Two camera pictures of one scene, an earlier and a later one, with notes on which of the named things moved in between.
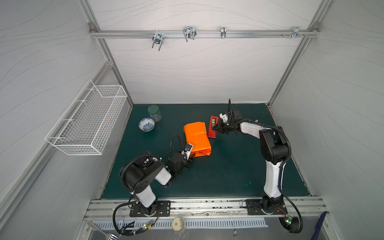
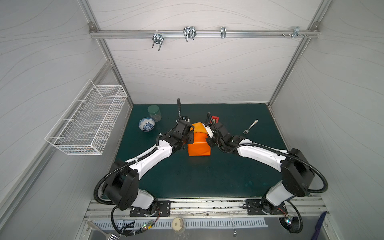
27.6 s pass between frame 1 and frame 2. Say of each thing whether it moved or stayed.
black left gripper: moved
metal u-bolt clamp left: stayed
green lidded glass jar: stayed
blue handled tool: stayed
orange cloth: stayed
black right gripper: moved
